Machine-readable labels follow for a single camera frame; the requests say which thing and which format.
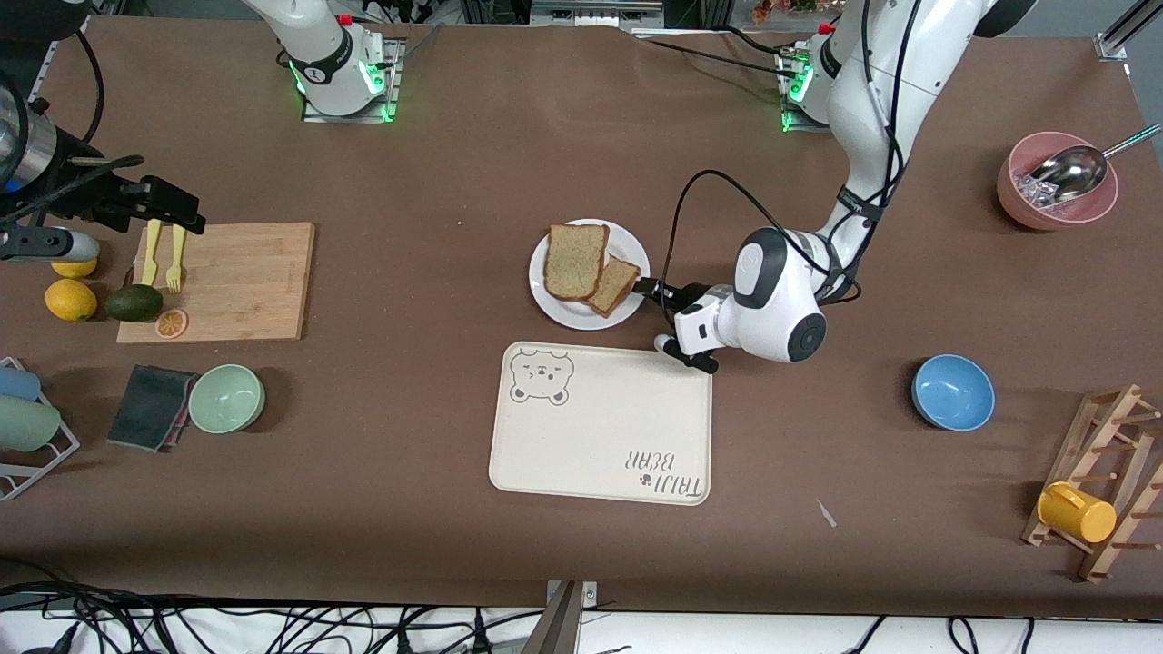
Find folded dark grey cloth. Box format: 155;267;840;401
106;365;201;453

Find white wire rack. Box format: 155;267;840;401
0;357;81;502

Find blue bowl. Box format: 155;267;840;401
911;354;997;432

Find wooden cutting board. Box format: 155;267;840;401
116;223;316;344

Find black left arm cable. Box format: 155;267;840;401
659;0;923;305

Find dark bread slice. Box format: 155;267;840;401
586;256;642;318

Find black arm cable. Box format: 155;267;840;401
659;0;923;305
0;32;146;223

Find clear plastic ice cubes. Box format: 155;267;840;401
1016;168;1064;214

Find cream bear print tray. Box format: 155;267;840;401
489;342;713;506

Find light blue cup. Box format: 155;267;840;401
0;365;43;402

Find yellow mug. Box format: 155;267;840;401
1037;481;1118;545

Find pale green bowl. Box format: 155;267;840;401
188;364;267;435

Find pink bowl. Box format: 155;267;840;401
997;132;1119;232

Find wooden mug rack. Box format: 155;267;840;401
1020;383;1163;584

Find metal camera post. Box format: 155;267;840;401
542;581;598;654

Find white round plate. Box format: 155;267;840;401
529;219;651;331

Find dark green avocado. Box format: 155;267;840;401
105;284;165;323

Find black table cable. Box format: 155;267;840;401
636;32;800;75

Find aluminium frame profile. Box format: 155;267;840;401
1095;0;1163;63

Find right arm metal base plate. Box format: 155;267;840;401
300;36;405;124

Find grey metal box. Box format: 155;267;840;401
530;0;666;28

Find yellow plastic knife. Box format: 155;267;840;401
141;218;163;288

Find light bread slice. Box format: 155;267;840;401
543;223;611;302

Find pale green cup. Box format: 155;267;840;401
0;396;63;453

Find black floor cable tangle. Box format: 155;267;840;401
0;559;546;654

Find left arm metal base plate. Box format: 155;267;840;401
777;45;837;135

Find metal scoop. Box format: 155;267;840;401
1029;124;1163;204

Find yellow plastic fork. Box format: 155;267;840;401
165;223;188;294

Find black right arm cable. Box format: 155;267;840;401
0;32;146;223

